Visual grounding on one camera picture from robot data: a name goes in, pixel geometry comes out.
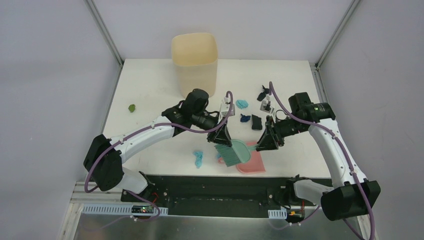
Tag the black flat paper scrap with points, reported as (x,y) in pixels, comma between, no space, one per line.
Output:
(256,123)

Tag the left controller circuit board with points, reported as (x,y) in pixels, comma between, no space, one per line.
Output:
(142,209)

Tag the dark blue paper scrap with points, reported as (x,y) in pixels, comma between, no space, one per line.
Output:
(244,118)

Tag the aluminium frame rail left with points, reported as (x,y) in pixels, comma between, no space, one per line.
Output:
(103,29)

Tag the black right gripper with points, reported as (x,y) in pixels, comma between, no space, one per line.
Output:
(268,140)

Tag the mint green hand brush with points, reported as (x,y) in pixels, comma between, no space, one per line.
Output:
(238,153)

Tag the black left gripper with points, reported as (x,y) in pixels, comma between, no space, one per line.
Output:
(218,129)

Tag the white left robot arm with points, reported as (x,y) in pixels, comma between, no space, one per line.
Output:
(106,156)

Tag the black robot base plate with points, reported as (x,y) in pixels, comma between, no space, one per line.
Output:
(207,196)

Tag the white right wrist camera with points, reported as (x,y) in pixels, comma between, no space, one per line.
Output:
(267,105)

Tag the right controller circuit board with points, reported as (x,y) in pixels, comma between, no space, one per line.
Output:
(295,217)

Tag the black twisted paper scrap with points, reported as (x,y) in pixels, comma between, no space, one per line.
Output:
(263,94)

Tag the controller circuit board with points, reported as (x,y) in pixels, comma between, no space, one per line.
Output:
(295,217)
(142,209)

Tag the aluminium frame rail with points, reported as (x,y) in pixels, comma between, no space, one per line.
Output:
(103,29)
(351,9)

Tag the beige plastic waste bin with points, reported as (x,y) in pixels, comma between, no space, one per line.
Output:
(195,60)

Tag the aluminium frame rail right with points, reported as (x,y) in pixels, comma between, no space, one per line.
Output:
(351,9)

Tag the light blue paper scrap upper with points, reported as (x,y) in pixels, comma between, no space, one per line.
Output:
(241,104)

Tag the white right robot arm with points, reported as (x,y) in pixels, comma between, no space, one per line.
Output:
(351,194)

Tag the pink plastic dustpan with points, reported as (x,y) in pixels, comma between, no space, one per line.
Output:
(255,165)

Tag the green paper scrap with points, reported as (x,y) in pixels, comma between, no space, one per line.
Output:
(131,108)

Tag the light blue long paper scrap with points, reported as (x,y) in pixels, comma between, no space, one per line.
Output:
(198,158)

